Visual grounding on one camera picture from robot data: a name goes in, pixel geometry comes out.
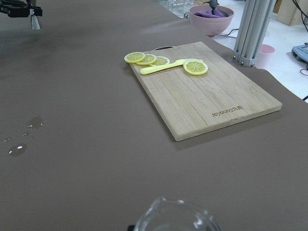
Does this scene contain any lemon slice row upper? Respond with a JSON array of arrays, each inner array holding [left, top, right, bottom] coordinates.
[[150, 56, 170, 66]]

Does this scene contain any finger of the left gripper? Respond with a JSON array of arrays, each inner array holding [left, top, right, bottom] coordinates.
[[0, 0, 42, 17]]

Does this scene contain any aluminium frame post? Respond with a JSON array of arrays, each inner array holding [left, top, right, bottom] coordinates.
[[233, 0, 276, 67]]

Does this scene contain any grey tray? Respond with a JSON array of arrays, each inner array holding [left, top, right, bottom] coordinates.
[[292, 42, 308, 63]]

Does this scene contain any pink bowl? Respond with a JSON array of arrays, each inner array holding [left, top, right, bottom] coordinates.
[[189, 5, 234, 37]]

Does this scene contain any yellow plastic knife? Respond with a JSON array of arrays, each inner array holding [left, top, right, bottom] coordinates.
[[140, 59, 187, 75]]

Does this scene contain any lemon slice on knife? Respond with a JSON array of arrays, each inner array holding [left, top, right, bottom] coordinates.
[[183, 59, 208, 76]]

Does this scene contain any pink cup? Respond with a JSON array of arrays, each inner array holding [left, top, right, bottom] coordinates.
[[256, 44, 276, 69]]

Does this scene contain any lemon slice row lower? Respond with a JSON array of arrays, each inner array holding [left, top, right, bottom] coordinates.
[[124, 51, 146, 64]]

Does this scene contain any lemon slice row middle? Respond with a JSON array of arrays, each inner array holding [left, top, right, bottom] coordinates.
[[136, 54, 157, 65]]

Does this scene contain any steel jigger measuring cup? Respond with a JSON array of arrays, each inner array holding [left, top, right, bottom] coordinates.
[[31, 15, 41, 30]]

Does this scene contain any wooden cutting board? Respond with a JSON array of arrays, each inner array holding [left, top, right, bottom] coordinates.
[[131, 42, 282, 141]]

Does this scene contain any clear glass cup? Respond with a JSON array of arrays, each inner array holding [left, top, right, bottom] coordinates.
[[129, 197, 222, 231]]

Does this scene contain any lemon slice row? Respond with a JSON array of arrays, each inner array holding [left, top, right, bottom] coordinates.
[[136, 54, 157, 65], [124, 51, 146, 64], [150, 56, 170, 66]]

